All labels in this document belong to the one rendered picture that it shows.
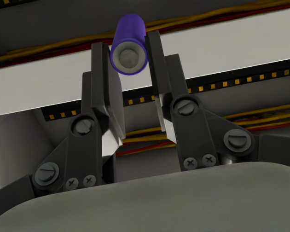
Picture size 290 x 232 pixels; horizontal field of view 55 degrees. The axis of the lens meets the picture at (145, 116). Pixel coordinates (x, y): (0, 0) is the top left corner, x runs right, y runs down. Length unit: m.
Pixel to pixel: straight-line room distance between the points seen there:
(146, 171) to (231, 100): 0.22
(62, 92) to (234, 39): 0.17
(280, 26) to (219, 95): 0.29
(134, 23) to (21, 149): 0.39
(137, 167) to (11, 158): 0.20
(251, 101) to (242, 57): 0.31
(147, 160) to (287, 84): 0.30
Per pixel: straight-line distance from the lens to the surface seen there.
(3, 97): 0.31
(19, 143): 0.51
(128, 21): 0.17
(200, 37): 0.27
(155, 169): 0.47
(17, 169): 0.49
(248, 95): 0.57
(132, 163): 0.49
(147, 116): 0.55
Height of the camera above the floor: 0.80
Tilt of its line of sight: 39 degrees up
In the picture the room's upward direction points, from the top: 166 degrees clockwise
